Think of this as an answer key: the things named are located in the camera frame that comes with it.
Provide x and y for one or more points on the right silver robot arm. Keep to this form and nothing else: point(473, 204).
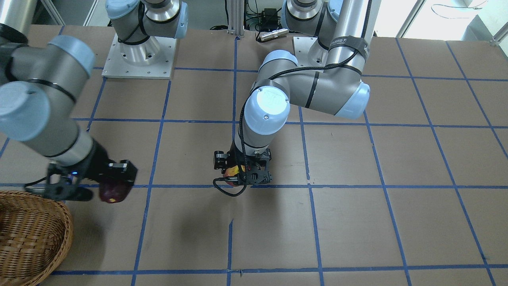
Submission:
point(39, 88)

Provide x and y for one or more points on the dark purple apple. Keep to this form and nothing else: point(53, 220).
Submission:
point(114, 191)

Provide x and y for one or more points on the woven wicker basket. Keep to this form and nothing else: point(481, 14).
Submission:
point(35, 237)

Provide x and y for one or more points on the silver metal connector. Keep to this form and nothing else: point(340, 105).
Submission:
point(271, 35)

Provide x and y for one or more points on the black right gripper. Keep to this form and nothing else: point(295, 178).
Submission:
point(96, 161)

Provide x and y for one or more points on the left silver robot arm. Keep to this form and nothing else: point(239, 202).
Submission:
point(330, 82)

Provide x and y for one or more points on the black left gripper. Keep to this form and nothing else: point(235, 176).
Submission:
point(219, 159)

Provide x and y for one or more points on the red yellow apple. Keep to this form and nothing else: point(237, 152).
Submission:
point(232, 176)

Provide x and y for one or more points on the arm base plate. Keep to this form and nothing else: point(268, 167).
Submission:
point(150, 60)
point(309, 52)

